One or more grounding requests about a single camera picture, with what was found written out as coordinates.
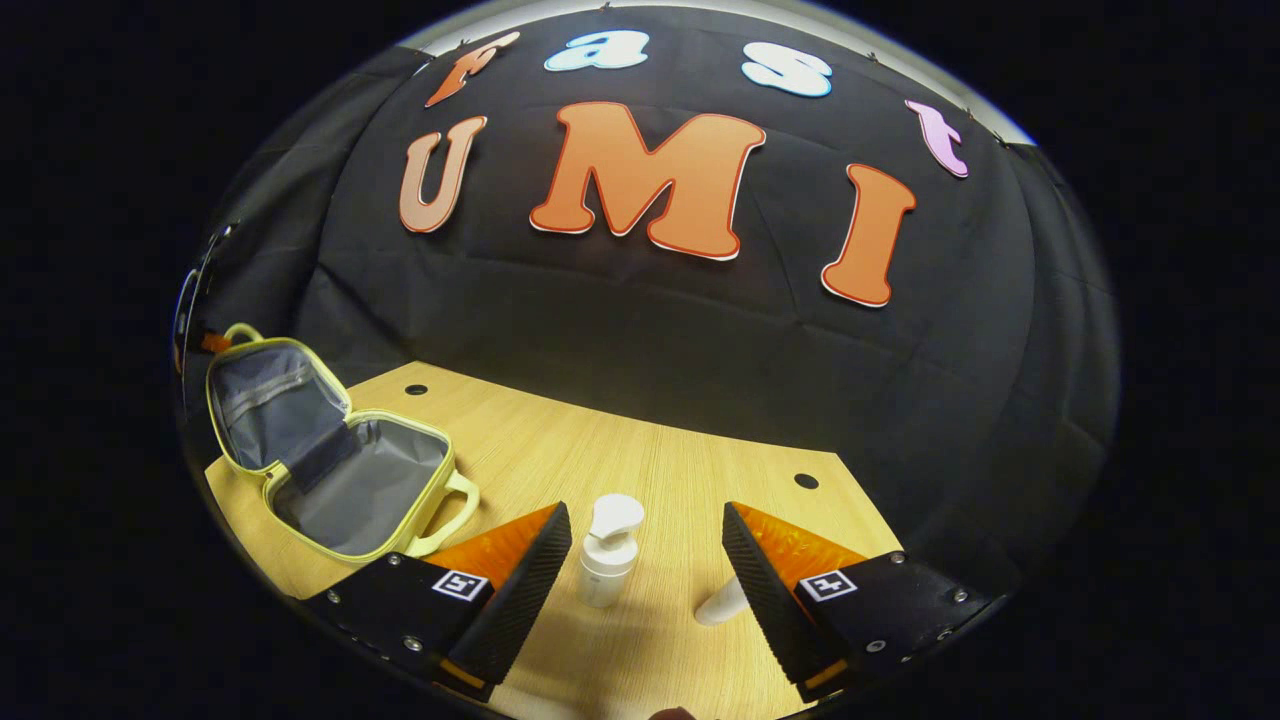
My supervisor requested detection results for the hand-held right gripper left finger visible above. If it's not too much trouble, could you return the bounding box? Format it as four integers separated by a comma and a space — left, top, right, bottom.
300, 500, 574, 704

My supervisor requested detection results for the white pump bottle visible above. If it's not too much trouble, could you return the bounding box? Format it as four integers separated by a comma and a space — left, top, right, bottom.
576, 493, 647, 610

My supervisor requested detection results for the white squeeze tube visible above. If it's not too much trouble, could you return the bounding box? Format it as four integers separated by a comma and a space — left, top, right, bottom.
694, 574, 751, 629

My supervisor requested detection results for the yellow-trimmed grey suitcase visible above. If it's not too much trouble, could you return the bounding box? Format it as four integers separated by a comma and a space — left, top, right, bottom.
204, 322, 482, 567

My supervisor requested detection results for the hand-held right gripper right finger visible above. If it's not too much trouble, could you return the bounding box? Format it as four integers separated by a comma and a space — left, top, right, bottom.
722, 500, 1003, 704

